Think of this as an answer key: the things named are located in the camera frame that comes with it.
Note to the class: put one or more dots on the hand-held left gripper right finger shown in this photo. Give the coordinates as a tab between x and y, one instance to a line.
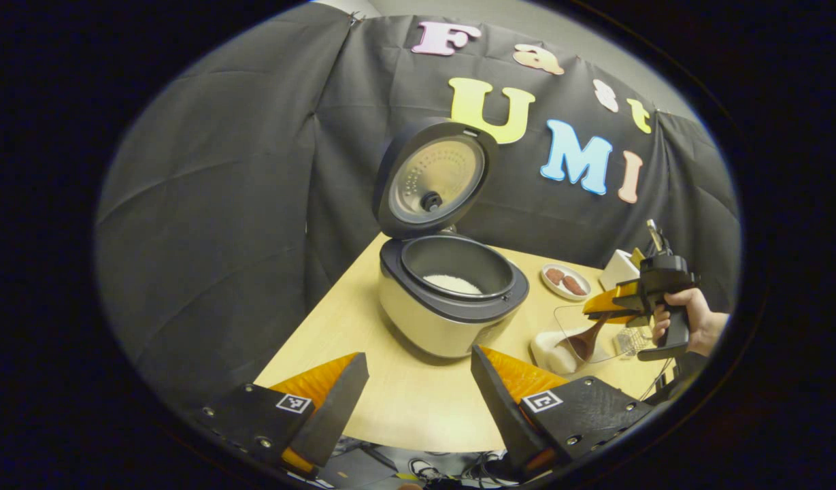
503	415

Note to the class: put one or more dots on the white toaster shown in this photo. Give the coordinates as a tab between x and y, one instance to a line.
616	272

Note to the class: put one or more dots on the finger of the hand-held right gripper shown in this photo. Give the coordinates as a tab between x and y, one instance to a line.
611	303
632	321

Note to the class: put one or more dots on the brown wooden spoon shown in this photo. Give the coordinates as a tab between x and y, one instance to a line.
584	344

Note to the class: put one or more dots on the silver black rice cooker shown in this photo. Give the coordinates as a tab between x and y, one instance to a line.
445	320

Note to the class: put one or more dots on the black backdrop cloth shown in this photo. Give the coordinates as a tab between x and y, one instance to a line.
220	204

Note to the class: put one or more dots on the clear box of white rice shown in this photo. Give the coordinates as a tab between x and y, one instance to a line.
550	350

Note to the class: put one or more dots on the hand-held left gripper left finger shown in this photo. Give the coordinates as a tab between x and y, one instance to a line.
336	408

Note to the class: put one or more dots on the red meat slice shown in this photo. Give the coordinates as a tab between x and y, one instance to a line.
574	286
555	275

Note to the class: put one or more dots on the white round plate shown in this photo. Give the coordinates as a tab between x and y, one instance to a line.
552	289

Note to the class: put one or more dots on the brown toast slice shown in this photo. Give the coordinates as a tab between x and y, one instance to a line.
637	258

